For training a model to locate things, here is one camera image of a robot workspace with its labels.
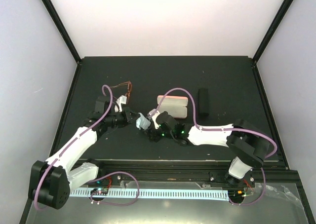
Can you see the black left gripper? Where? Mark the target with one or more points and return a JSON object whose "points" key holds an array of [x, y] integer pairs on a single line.
{"points": [[127, 119]]}

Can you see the left black frame post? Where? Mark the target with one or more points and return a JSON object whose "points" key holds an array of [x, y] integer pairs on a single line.
{"points": [[61, 28]]}

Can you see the black glasses case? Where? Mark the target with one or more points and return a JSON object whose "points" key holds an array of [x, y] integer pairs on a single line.
{"points": [[203, 102]]}

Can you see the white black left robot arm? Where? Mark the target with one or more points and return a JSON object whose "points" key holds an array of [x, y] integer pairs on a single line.
{"points": [[52, 181]]}

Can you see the white slotted cable duct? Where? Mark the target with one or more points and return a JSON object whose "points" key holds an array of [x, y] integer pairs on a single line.
{"points": [[191, 194]]}

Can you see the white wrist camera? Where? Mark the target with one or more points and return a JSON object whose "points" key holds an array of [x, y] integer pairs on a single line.
{"points": [[153, 114], [120, 102]]}

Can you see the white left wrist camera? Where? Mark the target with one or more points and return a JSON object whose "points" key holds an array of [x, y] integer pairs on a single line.
{"points": [[120, 102]]}

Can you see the black frame post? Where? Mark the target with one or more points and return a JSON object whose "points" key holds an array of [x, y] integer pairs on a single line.
{"points": [[284, 7], [61, 28]]}

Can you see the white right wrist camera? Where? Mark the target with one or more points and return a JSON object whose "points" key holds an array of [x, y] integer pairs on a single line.
{"points": [[153, 114]]}

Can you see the right black frame post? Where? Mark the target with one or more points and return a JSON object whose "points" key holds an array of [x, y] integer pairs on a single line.
{"points": [[284, 7]]}

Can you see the base circuit board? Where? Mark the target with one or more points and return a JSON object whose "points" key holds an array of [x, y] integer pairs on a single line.
{"points": [[239, 193], [99, 191]]}

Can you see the right base circuit board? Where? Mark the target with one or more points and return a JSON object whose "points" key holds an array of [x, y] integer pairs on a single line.
{"points": [[239, 193]]}

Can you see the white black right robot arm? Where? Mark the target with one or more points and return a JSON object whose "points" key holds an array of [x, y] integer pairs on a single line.
{"points": [[249, 146]]}

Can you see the left base circuit board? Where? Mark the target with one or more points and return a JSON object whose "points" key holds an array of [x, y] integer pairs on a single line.
{"points": [[99, 191]]}

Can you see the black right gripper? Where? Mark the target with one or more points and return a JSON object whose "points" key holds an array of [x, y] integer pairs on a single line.
{"points": [[152, 134]]}

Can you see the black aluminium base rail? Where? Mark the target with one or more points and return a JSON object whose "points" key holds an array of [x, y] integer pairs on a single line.
{"points": [[168, 174]]}

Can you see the pink glasses case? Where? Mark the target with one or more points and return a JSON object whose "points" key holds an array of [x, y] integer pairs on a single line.
{"points": [[176, 106]]}

